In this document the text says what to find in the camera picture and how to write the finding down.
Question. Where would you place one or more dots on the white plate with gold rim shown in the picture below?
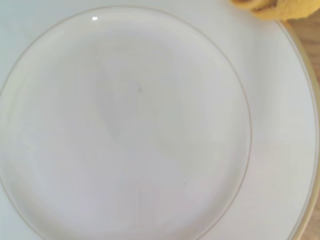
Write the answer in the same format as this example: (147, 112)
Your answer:
(125, 125)

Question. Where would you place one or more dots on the yellow terry cloth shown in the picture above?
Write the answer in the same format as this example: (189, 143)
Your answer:
(287, 8)

